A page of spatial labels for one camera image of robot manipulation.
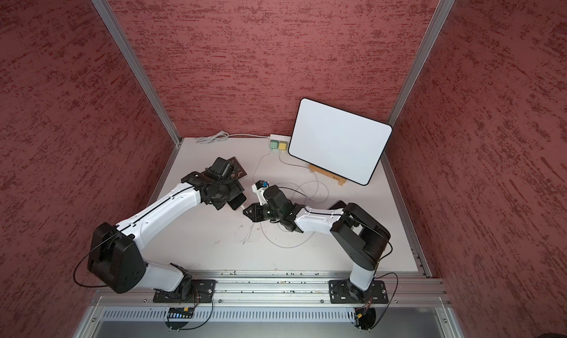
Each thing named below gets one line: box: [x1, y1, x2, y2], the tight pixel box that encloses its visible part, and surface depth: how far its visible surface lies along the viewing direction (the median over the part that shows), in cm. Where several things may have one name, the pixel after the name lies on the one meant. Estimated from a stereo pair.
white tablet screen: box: [287, 97, 393, 186], surface depth 94 cm
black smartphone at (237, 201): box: [226, 192, 248, 211], surface depth 84 cm
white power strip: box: [268, 133, 292, 150], surface depth 120 cm
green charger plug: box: [269, 139, 280, 150], surface depth 119 cm
